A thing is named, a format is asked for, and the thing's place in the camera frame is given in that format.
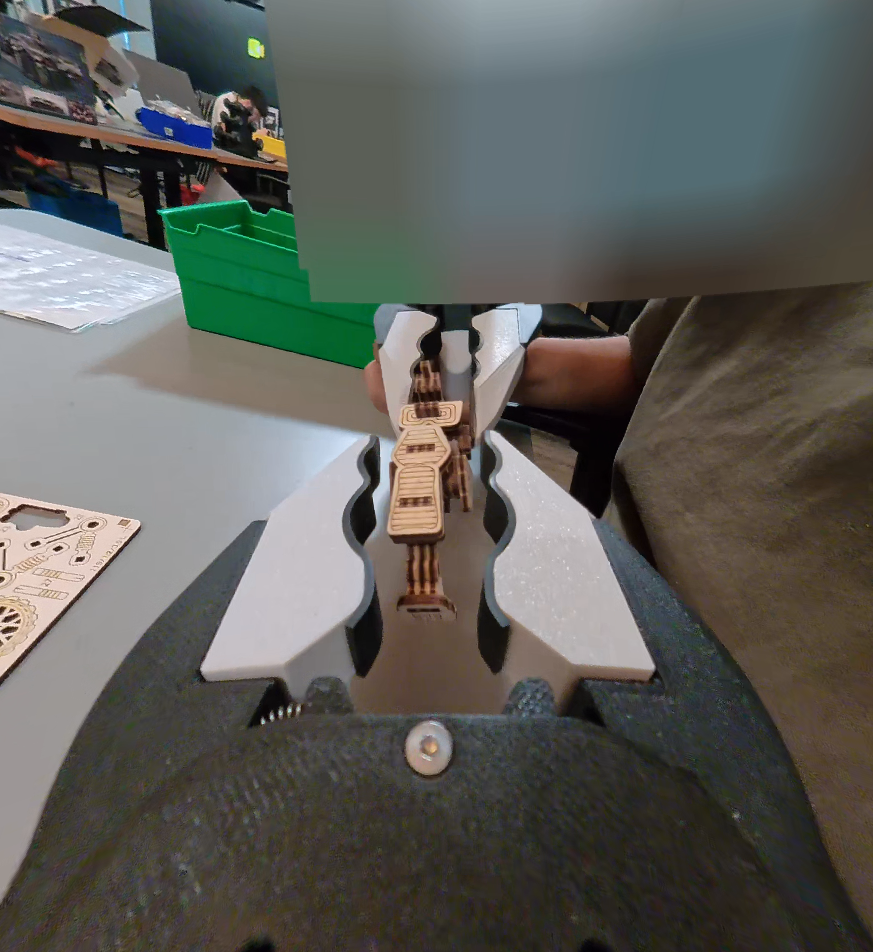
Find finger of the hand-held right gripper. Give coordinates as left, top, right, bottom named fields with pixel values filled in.
left=375, top=306, right=442, bottom=440
left=472, top=303, right=541, bottom=434

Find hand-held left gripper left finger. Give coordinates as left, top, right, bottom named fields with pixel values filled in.
left=200, top=435, right=381, bottom=684

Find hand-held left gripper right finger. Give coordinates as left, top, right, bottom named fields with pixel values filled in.
left=477, top=431, right=656, bottom=681

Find wooden motorcycle model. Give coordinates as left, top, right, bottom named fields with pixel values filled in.
left=388, top=357, right=476, bottom=620

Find person's right forearm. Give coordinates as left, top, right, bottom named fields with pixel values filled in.
left=517, top=335, right=637, bottom=414

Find grey desk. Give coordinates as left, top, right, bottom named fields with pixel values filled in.
left=0, top=208, right=608, bottom=952

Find green plastic bin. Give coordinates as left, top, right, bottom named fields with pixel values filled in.
left=157, top=199, right=385, bottom=369

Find person's olive shirt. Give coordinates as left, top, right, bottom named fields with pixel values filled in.
left=607, top=279, right=873, bottom=952

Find wooden sheet with rod parts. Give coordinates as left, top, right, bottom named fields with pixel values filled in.
left=0, top=485, right=142, bottom=694

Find small blue parts bin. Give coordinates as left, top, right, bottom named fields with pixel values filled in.
left=139, top=104, right=214, bottom=150

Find dark blue storage crate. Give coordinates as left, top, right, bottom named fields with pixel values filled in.
left=23, top=177, right=125, bottom=239

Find plastic-sleeved paper sheets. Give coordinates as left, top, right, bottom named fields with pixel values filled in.
left=0, top=216, right=182, bottom=332

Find long wooden workbench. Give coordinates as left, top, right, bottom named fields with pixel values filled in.
left=0, top=93, right=290, bottom=176

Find large black screen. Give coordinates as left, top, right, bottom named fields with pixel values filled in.
left=150, top=0, right=270, bottom=98

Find open cardboard box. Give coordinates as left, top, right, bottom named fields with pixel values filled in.
left=42, top=11, right=149, bottom=101

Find printed toy box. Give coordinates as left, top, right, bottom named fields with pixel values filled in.
left=0, top=11, right=100, bottom=125

